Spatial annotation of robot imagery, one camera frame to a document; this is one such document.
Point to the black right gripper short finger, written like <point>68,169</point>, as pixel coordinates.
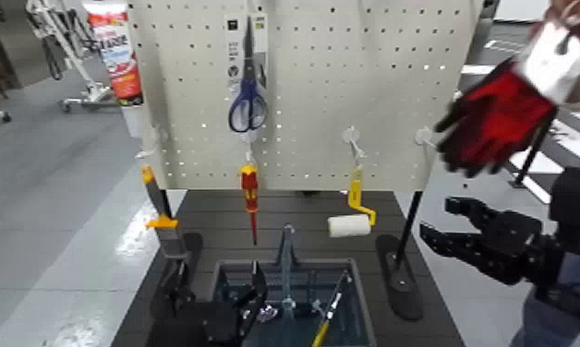
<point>467,207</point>

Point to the grey plastic crate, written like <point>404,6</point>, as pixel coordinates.
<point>290,315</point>

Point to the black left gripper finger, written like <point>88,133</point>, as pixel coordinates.
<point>257,295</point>

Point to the white wheeled metal stand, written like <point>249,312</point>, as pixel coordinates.
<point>72,53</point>

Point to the white wall hook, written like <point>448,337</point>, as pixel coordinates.
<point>149,143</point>
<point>352,138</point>
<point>425,136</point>

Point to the red and yellow screwdriver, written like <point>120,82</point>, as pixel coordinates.
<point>250,191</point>

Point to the orange and grey bar clamp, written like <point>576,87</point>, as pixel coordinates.
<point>166,232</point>

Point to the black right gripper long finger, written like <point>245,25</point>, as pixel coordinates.
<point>459,252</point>

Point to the red and black gloves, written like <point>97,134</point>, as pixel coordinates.
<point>498,121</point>

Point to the black pegboard stand foot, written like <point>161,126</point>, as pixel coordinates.
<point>401,281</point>

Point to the small shiny metal item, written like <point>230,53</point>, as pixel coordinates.
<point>267,312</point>

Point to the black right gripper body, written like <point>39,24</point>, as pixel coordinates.
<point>518,237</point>

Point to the beige perforated pegboard panel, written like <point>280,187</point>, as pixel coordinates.
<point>319,97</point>

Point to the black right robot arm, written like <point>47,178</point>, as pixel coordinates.
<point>576,242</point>

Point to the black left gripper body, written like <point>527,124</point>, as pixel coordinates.
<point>207,324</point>

